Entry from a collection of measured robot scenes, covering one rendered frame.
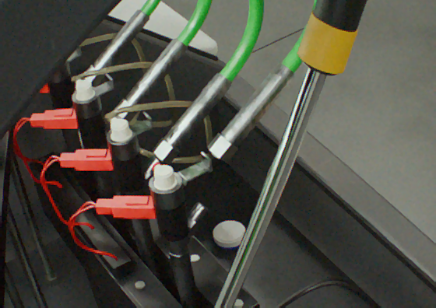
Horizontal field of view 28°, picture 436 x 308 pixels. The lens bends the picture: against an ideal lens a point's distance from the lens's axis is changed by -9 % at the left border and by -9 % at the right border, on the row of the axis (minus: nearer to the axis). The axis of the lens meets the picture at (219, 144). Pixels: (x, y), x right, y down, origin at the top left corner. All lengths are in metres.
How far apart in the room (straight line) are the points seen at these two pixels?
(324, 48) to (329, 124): 2.31
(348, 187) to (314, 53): 0.71
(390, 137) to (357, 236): 1.57
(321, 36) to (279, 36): 2.68
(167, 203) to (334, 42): 0.47
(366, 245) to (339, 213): 0.05
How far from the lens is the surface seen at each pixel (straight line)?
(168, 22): 1.29
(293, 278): 1.11
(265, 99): 0.80
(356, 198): 1.03
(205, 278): 0.92
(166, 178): 0.79
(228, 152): 0.81
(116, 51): 1.00
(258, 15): 0.87
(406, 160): 2.53
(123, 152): 0.85
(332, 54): 0.34
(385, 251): 1.01
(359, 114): 2.68
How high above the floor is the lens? 1.66
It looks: 39 degrees down
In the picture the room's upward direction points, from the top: 7 degrees counter-clockwise
